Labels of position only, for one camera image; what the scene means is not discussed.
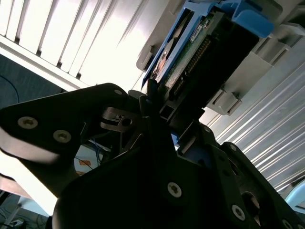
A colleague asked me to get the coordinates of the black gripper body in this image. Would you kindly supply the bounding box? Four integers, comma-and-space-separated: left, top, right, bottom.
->
52, 145, 253, 229

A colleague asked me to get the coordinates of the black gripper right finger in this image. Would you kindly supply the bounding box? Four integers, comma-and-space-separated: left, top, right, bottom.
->
159, 104, 305, 229

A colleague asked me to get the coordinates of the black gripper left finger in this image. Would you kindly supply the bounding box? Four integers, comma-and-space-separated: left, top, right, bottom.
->
0, 79, 178, 167

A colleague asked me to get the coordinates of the hard disk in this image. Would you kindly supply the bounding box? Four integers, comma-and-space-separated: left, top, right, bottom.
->
142, 0, 275, 113

